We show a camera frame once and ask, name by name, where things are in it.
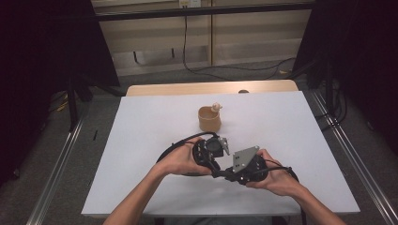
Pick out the bundle of black floor cables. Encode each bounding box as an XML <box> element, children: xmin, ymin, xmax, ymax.
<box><xmin>314</xmin><ymin>79</ymin><xmax>349</xmax><ymax>131</ymax></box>

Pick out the person's left hand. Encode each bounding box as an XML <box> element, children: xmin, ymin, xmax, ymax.
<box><xmin>154</xmin><ymin>136</ymin><xmax>214</xmax><ymax>176</ymax></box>

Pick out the black metal stand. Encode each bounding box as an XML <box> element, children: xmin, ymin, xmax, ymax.
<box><xmin>66</xmin><ymin>73</ymin><xmax>95</xmax><ymax>132</ymax></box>

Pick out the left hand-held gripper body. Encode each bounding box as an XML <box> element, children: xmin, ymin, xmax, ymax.
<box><xmin>191</xmin><ymin>135</ymin><xmax>232</xmax><ymax>168</ymax></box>

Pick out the tan cup with small figurine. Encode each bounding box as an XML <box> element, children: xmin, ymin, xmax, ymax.
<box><xmin>197</xmin><ymin>102</ymin><xmax>223</xmax><ymax>133</ymax></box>

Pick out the hand-held gripper cable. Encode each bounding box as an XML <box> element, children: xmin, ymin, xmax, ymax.
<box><xmin>155</xmin><ymin>131</ymin><xmax>220</xmax><ymax>165</ymax></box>
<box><xmin>261</xmin><ymin>158</ymin><xmax>308</xmax><ymax>225</ymax></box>

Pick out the person's right hand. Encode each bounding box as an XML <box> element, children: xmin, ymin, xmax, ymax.
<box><xmin>245</xmin><ymin>148</ymin><xmax>303</xmax><ymax>198</ymax></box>

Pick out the long black wall cable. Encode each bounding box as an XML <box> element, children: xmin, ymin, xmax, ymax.
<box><xmin>182</xmin><ymin>5</ymin><xmax>298</xmax><ymax>82</ymax></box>

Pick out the black curtain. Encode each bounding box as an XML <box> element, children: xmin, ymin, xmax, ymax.
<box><xmin>0</xmin><ymin>0</ymin><xmax>121</xmax><ymax>188</ymax></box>
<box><xmin>292</xmin><ymin>0</ymin><xmax>398</xmax><ymax>154</ymax></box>

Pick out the black horizontal bar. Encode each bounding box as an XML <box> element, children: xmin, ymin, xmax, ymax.
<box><xmin>93</xmin><ymin>2</ymin><xmax>316</xmax><ymax>23</ymax></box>

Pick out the wooden table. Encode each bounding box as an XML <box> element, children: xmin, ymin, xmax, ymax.
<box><xmin>126</xmin><ymin>79</ymin><xmax>299</xmax><ymax>98</ymax></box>

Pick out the white table cover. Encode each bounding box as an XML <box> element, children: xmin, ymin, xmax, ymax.
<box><xmin>81</xmin><ymin>91</ymin><xmax>360</xmax><ymax>218</ymax></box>

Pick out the metal floor rail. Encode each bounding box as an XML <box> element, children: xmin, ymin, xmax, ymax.
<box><xmin>26</xmin><ymin>116</ymin><xmax>86</xmax><ymax>225</ymax></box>
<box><xmin>311</xmin><ymin>90</ymin><xmax>398</xmax><ymax>225</ymax></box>

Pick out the white wall socket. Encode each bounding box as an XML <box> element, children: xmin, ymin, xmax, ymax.
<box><xmin>178</xmin><ymin>0</ymin><xmax>202</xmax><ymax>9</ymax></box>

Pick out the left hand-held gripper cable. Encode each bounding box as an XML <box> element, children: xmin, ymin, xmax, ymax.
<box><xmin>155</xmin><ymin>131</ymin><xmax>220</xmax><ymax>165</ymax></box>

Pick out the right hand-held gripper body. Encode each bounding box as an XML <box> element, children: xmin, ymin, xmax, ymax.
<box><xmin>230</xmin><ymin>144</ymin><xmax>270</xmax><ymax>187</ymax></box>

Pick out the right hand-held gripper cable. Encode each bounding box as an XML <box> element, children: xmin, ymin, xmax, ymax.
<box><xmin>261</xmin><ymin>158</ymin><xmax>308</xmax><ymax>225</ymax></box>

